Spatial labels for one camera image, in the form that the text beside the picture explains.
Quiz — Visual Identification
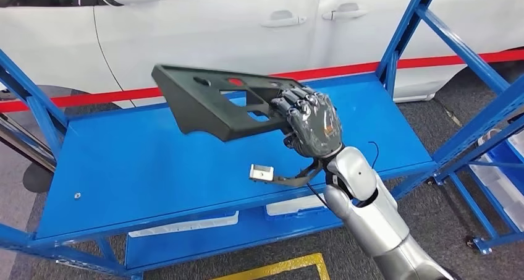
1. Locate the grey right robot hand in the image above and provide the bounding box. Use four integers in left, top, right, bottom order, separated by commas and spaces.
270, 85, 345, 159

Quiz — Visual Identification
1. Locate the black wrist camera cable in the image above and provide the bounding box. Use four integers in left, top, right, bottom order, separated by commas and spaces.
306, 182, 331, 210

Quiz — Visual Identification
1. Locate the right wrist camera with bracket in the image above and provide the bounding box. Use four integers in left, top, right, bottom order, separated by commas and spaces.
248, 159, 328, 188

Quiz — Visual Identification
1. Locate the blue plastic bin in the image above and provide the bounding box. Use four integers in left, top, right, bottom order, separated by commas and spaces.
495, 140, 524, 197

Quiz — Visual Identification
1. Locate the yellow floor tape square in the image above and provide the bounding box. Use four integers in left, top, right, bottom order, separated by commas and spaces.
212, 252, 331, 280

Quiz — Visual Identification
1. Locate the red barrier belt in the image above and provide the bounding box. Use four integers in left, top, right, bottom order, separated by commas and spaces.
0, 48, 524, 114

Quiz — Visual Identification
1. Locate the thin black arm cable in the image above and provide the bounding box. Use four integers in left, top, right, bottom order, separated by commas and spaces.
366, 140, 381, 171

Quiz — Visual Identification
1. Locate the blue metal shelf rack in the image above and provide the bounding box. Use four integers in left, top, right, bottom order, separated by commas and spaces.
0, 0, 524, 280

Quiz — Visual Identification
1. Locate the chrome stanchion post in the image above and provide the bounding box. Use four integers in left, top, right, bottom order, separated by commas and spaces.
0, 113, 57, 173

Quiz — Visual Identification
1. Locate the blue wheeled shelf rack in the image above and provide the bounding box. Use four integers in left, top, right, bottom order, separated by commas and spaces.
425, 114, 524, 257

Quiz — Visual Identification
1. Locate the black plastic panel part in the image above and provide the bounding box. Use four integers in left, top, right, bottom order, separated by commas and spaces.
151, 64, 306, 143

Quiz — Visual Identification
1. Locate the white car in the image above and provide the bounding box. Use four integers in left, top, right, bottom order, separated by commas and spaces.
0, 0, 524, 109

